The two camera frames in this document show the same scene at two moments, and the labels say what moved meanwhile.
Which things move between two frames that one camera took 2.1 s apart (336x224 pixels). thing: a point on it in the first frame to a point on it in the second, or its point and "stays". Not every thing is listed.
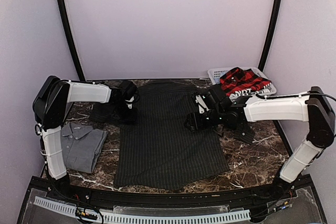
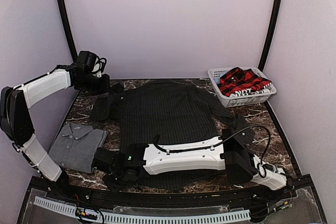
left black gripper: x=130 y=120 to x=104 y=87
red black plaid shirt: x=237 y=78 stays
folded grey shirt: x=82 y=146 stays
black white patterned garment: x=266 y=89 stays
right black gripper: x=196 y=123 to x=113 y=187
